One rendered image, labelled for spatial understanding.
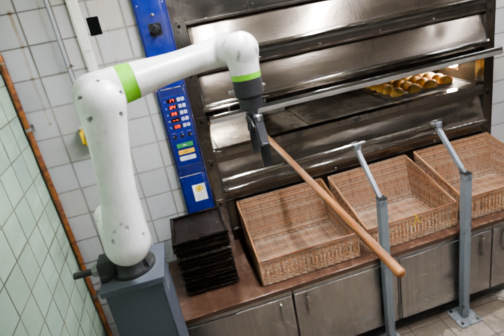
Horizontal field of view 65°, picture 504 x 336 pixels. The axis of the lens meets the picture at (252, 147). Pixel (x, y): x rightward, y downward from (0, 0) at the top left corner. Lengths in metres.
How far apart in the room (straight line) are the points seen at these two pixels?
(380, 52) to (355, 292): 1.37
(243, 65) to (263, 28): 1.05
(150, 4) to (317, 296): 1.71
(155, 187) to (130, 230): 1.20
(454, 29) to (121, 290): 2.33
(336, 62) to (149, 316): 1.65
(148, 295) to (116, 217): 0.38
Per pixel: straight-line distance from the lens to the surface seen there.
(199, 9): 2.18
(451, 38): 2.79
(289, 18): 2.28
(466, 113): 2.99
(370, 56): 2.49
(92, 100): 1.04
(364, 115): 2.55
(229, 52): 1.19
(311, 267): 2.21
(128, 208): 1.14
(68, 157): 2.31
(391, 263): 1.26
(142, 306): 1.45
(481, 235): 2.64
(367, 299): 2.42
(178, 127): 2.20
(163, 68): 1.24
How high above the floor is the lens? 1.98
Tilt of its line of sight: 21 degrees down
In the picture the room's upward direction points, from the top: 11 degrees counter-clockwise
